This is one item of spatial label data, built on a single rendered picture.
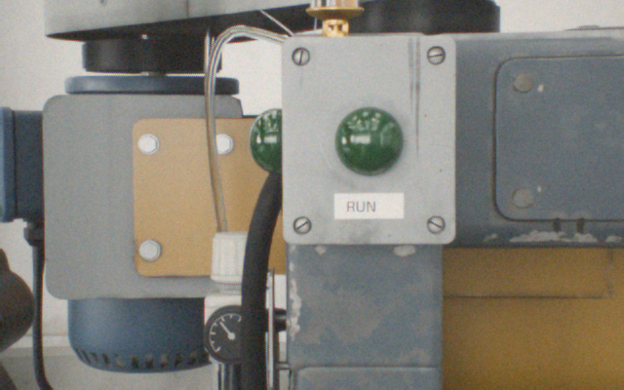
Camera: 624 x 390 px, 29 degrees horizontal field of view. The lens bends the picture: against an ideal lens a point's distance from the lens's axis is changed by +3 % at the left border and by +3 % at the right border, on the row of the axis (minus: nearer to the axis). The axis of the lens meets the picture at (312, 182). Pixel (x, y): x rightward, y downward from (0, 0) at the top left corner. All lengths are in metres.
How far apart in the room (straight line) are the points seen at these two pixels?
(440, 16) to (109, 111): 0.36
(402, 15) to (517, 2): 5.16
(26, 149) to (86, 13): 0.12
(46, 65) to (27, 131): 4.89
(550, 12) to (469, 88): 5.29
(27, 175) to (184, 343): 0.19
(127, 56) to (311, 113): 0.51
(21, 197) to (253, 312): 0.43
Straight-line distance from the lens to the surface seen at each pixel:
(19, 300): 0.83
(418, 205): 0.52
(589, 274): 0.83
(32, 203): 0.99
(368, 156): 0.50
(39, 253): 1.03
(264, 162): 0.53
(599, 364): 0.89
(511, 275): 0.82
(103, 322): 1.01
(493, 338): 0.88
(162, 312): 1.00
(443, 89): 0.52
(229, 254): 0.78
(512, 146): 0.57
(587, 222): 0.58
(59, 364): 5.93
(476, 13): 0.69
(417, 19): 0.68
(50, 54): 5.87
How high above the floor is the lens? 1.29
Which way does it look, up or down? 3 degrees down
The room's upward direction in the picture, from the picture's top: straight up
